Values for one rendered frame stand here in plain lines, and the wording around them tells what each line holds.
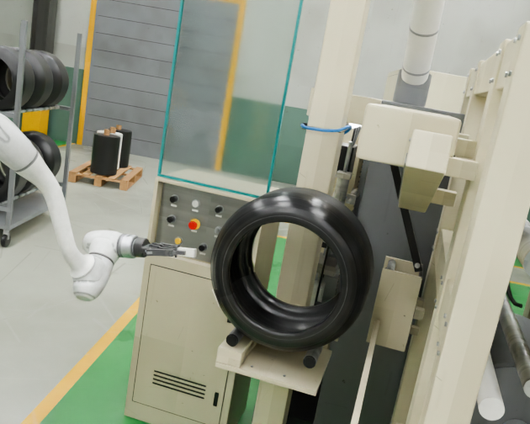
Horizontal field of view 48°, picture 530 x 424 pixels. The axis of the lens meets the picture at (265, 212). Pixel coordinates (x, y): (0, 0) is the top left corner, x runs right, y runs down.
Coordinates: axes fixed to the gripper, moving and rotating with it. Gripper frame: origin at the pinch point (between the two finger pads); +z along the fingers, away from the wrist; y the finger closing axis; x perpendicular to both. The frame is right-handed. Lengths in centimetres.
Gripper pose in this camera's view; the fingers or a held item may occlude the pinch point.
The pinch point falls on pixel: (187, 251)
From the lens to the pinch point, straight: 220.3
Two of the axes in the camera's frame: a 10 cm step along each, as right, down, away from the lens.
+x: -0.3, 9.8, 1.8
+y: 2.6, -1.7, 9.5
